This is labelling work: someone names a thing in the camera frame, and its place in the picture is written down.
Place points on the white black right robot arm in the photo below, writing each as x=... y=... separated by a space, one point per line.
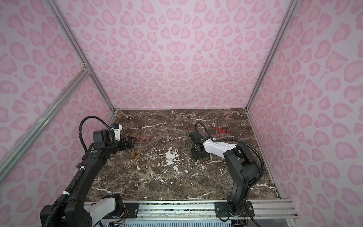
x=243 y=168

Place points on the aluminium frame diagonal left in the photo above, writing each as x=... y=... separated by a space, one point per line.
x=19 y=150

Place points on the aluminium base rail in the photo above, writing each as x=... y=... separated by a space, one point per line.
x=203 y=213

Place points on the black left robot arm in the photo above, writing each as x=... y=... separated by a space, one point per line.
x=69 y=209

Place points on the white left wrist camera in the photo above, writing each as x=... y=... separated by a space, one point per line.
x=117 y=128

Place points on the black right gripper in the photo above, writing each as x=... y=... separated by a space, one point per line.
x=194 y=155

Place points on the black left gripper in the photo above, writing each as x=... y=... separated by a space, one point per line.
x=130 y=144

